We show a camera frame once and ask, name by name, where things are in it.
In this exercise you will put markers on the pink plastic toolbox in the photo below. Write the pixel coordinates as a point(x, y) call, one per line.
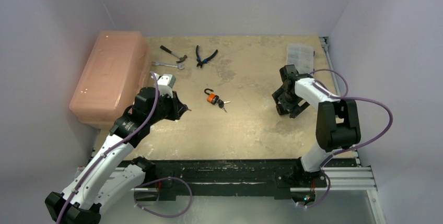
point(117, 68)

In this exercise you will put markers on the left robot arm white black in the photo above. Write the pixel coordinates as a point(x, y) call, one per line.
point(96, 189)

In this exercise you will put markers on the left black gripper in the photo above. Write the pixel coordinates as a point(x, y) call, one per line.
point(178, 108)

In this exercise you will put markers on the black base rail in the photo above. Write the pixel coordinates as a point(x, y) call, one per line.
point(222, 178)

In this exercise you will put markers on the orange black Opel padlock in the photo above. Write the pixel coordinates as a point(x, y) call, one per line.
point(211, 97)

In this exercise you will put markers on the silver open-end wrench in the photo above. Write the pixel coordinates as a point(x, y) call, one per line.
point(178, 66)

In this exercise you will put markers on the small black-handled hammer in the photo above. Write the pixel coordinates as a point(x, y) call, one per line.
point(180, 58)

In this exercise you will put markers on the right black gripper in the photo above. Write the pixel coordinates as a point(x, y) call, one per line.
point(289, 101)

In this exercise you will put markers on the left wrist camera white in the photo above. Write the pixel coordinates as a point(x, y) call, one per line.
point(165, 83)

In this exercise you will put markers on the black-head key pair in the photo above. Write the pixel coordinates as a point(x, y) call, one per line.
point(221, 104)

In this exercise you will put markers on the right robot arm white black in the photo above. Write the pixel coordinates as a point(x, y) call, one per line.
point(337, 124)

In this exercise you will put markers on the clear plastic screw organizer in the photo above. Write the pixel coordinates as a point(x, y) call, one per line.
point(301, 56)

